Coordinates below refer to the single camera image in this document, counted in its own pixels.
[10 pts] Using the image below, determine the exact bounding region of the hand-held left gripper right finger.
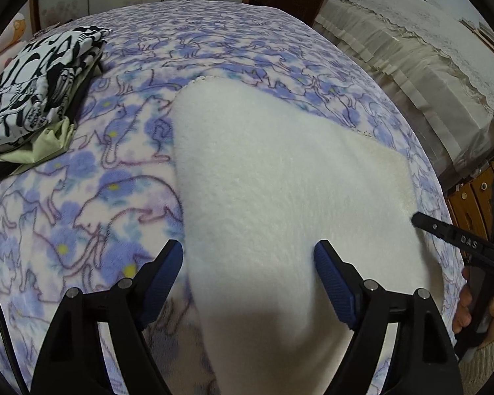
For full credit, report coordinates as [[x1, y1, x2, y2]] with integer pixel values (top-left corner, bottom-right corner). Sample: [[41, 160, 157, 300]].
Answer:
[[314, 240, 465, 395]]

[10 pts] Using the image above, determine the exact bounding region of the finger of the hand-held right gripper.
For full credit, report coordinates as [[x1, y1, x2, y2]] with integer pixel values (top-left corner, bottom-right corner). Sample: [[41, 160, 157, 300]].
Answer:
[[412, 212, 494, 263]]

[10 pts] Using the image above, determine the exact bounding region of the cream lace furniture cover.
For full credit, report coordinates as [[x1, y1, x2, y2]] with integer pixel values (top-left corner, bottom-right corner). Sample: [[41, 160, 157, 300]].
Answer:
[[313, 0, 494, 187]]

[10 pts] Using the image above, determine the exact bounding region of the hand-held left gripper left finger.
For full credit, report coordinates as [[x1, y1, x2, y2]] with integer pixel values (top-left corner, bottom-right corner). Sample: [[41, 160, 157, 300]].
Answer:
[[32, 239, 184, 395]]

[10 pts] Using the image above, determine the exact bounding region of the blue floral cat blanket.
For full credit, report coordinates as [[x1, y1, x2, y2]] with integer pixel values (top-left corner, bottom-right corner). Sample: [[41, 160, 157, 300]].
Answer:
[[0, 0, 474, 395]]

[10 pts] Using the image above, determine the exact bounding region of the black cable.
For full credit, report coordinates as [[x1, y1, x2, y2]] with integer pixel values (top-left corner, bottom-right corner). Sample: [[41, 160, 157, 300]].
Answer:
[[0, 269, 30, 395]]

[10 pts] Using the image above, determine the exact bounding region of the cartoon printed pink blanket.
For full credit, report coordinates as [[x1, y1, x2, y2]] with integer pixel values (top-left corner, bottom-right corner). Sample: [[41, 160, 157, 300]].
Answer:
[[0, 12, 29, 66]]

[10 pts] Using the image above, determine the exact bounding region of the white fleece cardigan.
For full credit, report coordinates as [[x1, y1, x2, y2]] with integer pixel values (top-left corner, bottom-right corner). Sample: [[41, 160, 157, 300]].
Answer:
[[171, 79, 445, 395]]

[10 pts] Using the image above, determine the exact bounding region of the light green folded garment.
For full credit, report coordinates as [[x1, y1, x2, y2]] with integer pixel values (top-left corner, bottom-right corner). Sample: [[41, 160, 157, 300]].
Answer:
[[0, 116, 77, 166]]

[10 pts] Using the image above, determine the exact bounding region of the person's right hand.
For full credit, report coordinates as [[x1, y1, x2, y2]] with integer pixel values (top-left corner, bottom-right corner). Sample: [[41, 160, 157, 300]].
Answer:
[[452, 267, 494, 336]]

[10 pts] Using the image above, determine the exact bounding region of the orange wooden cabinet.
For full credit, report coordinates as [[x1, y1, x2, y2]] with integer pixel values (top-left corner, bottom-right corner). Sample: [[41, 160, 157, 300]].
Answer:
[[445, 164, 494, 250]]

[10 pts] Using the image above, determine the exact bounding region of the person's right forearm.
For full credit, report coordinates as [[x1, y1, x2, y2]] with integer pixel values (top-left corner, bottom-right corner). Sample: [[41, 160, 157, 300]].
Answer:
[[459, 328, 494, 395]]

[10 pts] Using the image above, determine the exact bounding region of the black folded garment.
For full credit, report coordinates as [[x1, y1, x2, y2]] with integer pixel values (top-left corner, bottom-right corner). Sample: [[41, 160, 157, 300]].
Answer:
[[0, 39, 108, 188]]

